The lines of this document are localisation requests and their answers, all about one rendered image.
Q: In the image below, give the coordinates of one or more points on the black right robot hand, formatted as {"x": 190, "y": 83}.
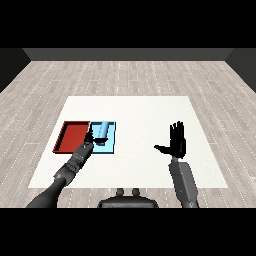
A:
{"x": 177, "y": 141}

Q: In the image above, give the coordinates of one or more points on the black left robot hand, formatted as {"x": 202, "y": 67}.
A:
{"x": 89, "y": 136}

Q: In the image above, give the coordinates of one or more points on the small blue can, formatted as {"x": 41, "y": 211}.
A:
{"x": 103, "y": 129}

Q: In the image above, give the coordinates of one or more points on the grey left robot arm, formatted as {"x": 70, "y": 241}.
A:
{"x": 74, "y": 161}

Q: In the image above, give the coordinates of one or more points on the red shallow open box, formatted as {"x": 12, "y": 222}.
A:
{"x": 72, "y": 136}

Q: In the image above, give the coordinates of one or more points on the light blue shallow open box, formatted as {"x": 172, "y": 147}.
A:
{"x": 110, "y": 145}

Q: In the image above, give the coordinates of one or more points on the dark grey robot body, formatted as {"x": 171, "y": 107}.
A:
{"x": 128, "y": 201}

